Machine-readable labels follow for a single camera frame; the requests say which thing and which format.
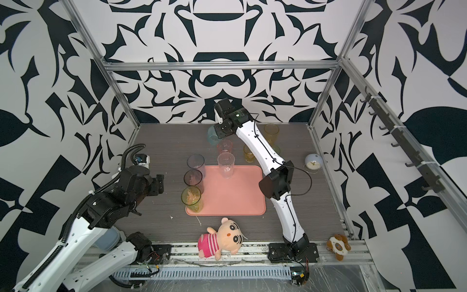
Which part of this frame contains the tall light green glass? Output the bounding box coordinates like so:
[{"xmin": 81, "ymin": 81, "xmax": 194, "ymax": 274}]
[{"xmin": 181, "ymin": 186, "xmax": 203, "ymax": 213}]

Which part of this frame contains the pink plastic tray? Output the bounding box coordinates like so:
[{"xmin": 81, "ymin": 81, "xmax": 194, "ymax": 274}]
[{"xmin": 186, "ymin": 165, "xmax": 266, "ymax": 217}]

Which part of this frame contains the teal frosted cup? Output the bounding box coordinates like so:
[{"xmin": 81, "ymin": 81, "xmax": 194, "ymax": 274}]
[{"xmin": 207, "ymin": 125, "xmax": 220, "ymax": 146}]

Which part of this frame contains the dark smoky glass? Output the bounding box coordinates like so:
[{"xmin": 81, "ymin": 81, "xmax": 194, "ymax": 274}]
[{"xmin": 184, "ymin": 169, "xmax": 204, "ymax": 194}]

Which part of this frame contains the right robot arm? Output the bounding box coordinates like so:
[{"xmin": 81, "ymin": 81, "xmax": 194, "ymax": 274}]
[{"xmin": 214, "ymin": 99, "xmax": 310, "ymax": 262}]

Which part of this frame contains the black corrugated cable conduit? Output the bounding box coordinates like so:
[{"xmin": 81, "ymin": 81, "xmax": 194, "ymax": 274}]
[{"xmin": 21, "ymin": 143, "xmax": 161, "ymax": 290}]

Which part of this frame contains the clear tall glass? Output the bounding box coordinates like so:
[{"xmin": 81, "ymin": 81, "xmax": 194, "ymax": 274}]
[{"xmin": 217, "ymin": 152, "xmax": 235, "ymax": 179}]

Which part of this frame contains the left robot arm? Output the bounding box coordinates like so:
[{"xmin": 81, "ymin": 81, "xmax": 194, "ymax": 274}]
[{"xmin": 13, "ymin": 165, "xmax": 164, "ymax": 292}]

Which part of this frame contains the pink short glass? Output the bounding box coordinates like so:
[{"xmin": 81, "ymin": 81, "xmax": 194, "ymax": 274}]
[{"xmin": 216, "ymin": 139, "xmax": 233, "ymax": 154}]

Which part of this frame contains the tall yellow glass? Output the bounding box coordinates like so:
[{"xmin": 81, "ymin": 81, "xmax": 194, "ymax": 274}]
[{"xmin": 263, "ymin": 124, "xmax": 280, "ymax": 146}]

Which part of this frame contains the short amber glass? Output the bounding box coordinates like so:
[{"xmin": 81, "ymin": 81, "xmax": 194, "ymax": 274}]
[{"xmin": 243, "ymin": 145, "xmax": 255, "ymax": 163}]

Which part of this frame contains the small brown plush toy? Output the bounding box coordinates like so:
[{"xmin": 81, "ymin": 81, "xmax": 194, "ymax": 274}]
[{"xmin": 326, "ymin": 234, "xmax": 351, "ymax": 261}]

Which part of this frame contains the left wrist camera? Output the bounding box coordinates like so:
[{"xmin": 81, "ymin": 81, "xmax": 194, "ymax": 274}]
[{"xmin": 131, "ymin": 153, "xmax": 150, "ymax": 169}]

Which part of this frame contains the plush doll pink shirt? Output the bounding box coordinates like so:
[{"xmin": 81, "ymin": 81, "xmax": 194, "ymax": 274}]
[{"xmin": 197, "ymin": 217, "xmax": 246, "ymax": 261}]

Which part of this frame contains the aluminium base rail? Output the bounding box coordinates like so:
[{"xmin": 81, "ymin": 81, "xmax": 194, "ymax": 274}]
[{"xmin": 60, "ymin": 238, "xmax": 377, "ymax": 273}]

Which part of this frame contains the wall hook rack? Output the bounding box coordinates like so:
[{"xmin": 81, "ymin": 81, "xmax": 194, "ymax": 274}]
[{"xmin": 361, "ymin": 86, "xmax": 446, "ymax": 193}]

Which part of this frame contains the blue-grey tall glass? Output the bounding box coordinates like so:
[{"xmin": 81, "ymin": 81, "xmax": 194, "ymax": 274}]
[{"xmin": 187, "ymin": 154, "xmax": 206, "ymax": 179}]

